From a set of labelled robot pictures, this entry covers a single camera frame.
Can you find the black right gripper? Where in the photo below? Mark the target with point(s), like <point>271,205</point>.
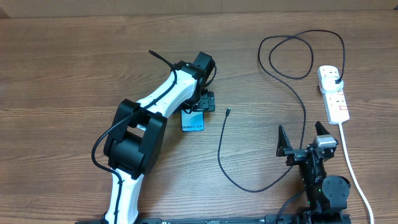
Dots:
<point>294,155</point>

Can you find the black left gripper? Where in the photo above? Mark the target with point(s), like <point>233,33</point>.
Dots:
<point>207,101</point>

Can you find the blue Galaxy smartphone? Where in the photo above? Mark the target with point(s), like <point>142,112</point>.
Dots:
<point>192,122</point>

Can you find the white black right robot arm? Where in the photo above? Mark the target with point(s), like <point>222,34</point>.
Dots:
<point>326,194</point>

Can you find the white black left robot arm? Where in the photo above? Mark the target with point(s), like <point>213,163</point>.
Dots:
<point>134,140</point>

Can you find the white charger plug adapter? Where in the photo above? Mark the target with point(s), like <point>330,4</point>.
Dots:
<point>330,85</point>

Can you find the white power strip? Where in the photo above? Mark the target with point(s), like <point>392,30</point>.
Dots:
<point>335,103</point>

